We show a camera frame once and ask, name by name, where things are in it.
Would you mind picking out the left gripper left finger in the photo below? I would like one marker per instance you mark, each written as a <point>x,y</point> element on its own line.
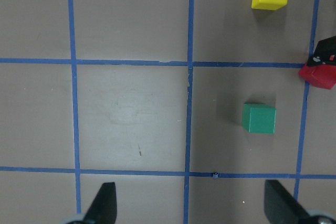
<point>103,208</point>

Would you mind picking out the red wooden block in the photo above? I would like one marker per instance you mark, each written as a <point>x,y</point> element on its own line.
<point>322,76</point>

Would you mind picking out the green wooden block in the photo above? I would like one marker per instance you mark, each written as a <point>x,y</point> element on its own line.
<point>259,118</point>

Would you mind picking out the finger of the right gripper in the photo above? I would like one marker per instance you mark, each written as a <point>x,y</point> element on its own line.
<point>324,53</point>

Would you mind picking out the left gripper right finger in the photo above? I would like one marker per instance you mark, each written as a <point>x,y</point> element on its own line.
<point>281,207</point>

